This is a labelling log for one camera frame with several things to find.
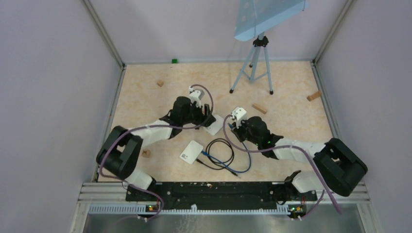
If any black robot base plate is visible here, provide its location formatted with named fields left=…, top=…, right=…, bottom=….
left=125, top=182, right=317, bottom=210

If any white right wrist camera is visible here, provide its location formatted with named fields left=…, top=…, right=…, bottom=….
left=231, top=106, right=247, bottom=126

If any wooden block near left arm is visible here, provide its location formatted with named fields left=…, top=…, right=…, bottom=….
left=141, top=150, right=151, bottom=158

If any black ethernet cable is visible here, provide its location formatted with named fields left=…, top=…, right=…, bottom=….
left=196, top=138, right=240, bottom=178

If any light blue tripod stand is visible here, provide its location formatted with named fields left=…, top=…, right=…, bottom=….
left=229, top=0, right=309, bottom=95

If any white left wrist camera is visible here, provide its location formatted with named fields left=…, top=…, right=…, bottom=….
left=189, top=88, right=205, bottom=108

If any curved wooden block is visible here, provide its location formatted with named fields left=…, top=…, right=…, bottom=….
left=307, top=91, right=322, bottom=101

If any white TP-Link switch box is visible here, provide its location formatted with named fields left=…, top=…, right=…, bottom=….
left=179, top=140, right=204, bottom=165

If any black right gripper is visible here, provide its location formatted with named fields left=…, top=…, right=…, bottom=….
left=232, top=117, right=260, bottom=146

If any long white network switch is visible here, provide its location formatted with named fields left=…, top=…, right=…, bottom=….
left=206, top=114, right=223, bottom=135

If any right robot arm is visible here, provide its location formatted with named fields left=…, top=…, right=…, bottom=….
left=230, top=116, right=368, bottom=200

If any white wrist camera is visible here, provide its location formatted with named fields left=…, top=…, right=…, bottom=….
left=231, top=106, right=247, bottom=126
left=189, top=88, right=205, bottom=108

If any flat wooden plank block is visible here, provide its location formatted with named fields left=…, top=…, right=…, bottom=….
left=252, top=103, right=268, bottom=114

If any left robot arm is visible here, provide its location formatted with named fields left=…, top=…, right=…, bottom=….
left=96, top=96, right=216, bottom=201

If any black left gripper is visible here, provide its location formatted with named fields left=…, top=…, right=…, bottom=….
left=181, top=100, right=216, bottom=127

